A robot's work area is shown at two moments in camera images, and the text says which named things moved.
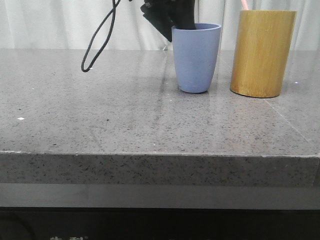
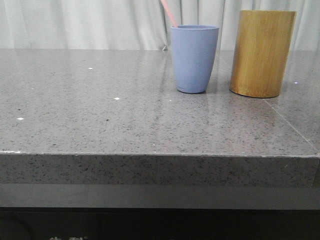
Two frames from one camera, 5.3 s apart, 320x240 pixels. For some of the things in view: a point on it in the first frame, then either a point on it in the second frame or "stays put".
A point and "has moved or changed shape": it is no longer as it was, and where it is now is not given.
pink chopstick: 245,4 has moved or changed shape
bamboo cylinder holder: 262,47 stays put
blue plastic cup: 196,52 stays put
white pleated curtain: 72,24 stays put
